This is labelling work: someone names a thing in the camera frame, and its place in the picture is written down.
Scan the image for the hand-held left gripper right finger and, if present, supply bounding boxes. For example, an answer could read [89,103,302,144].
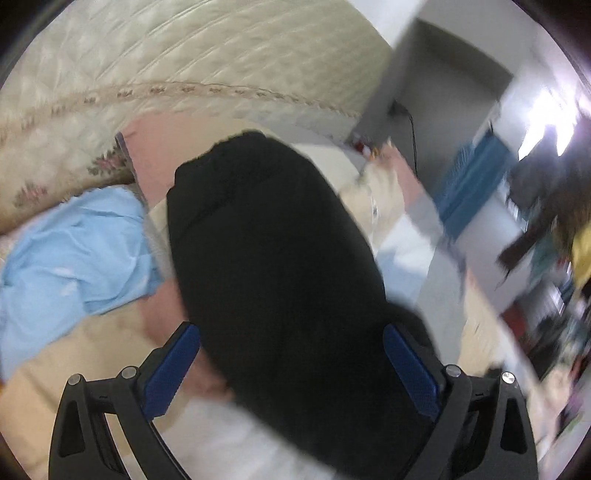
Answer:
[383,323,539,480]

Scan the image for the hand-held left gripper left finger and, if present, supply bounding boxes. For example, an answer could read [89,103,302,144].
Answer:
[48,321,202,480]

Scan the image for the black garment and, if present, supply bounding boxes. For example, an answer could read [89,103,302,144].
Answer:
[165,130,445,480]

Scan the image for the dark hanging clothes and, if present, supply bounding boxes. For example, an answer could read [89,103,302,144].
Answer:
[496,148,591,287]

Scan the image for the light blue cloth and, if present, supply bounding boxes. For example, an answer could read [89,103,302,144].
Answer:
[0,187,163,379]

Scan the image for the pink cloth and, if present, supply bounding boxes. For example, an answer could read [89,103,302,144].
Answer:
[115,113,241,204]

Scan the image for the cream quilted bedspread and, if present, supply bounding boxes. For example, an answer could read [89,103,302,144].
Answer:
[0,0,395,234]

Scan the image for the black cable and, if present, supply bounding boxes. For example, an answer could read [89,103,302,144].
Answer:
[390,102,419,178]

